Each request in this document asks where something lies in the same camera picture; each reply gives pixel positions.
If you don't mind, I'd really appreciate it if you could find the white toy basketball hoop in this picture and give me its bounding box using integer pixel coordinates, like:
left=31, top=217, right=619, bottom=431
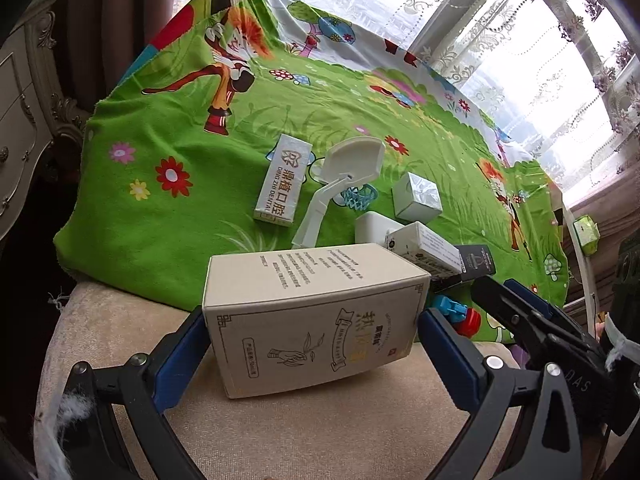
left=291, top=136, right=386, bottom=248

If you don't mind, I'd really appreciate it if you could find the white window frame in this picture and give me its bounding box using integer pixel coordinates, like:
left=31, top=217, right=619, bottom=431
left=407, top=0, right=640, bottom=86

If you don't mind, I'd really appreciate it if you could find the red and blue toy car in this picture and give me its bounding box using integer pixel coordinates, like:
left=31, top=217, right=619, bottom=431
left=431, top=294, right=483, bottom=333

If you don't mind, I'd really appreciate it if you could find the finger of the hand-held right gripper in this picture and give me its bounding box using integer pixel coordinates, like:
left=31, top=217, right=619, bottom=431
left=471, top=276, right=601, bottom=367
left=502, top=277, right=586, bottom=336

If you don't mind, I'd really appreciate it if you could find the black box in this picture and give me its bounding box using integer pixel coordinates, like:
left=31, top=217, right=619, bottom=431
left=430, top=244, right=497, bottom=295

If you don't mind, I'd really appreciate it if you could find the beige box with hand drawing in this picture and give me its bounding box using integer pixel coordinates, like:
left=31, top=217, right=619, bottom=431
left=202, top=242, right=432, bottom=400

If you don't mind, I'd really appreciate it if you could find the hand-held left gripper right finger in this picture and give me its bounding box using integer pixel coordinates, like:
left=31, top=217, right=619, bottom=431
left=417, top=307, right=608, bottom=480

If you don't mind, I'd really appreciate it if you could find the green tissue pack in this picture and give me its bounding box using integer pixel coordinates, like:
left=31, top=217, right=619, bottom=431
left=572, top=215, right=601, bottom=256

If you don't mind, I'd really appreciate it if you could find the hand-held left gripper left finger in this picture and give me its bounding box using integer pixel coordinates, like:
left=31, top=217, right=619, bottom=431
left=62, top=305, right=211, bottom=480

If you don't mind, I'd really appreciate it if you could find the white ornate cabinet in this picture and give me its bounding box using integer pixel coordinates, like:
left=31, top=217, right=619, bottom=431
left=0, top=10, right=91, bottom=241

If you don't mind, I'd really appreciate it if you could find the white medicine box with barcode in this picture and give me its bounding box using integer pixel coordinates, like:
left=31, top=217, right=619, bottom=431
left=384, top=221, right=462, bottom=281

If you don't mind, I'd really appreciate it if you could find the narrow white box gold print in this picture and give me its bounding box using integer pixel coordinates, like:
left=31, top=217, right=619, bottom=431
left=253, top=134, right=315, bottom=228

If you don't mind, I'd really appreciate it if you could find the white lace curtain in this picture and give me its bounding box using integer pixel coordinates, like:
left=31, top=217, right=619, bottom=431
left=240, top=0, right=640, bottom=201

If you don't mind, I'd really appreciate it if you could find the small plain white box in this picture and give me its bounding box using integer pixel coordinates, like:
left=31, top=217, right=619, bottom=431
left=354, top=211, right=401, bottom=247

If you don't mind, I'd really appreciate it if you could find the green cartoon printed blanket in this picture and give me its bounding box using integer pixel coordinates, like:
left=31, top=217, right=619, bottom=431
left=52, top=0, right=571, bottom=346

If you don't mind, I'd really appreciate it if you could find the white cube box shiny wrap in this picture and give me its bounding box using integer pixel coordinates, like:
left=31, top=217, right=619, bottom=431
left=391, top=172, right=442, bottom=224

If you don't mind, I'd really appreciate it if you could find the brown curtain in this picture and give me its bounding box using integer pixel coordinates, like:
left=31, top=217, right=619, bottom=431
left=50, top=0, right=221, bottom=111
left=570, top=180, right=640, bottom=251

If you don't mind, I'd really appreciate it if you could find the beige plush cushion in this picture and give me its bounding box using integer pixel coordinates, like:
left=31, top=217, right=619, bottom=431
left=32, top=280, right=531, bottom=480

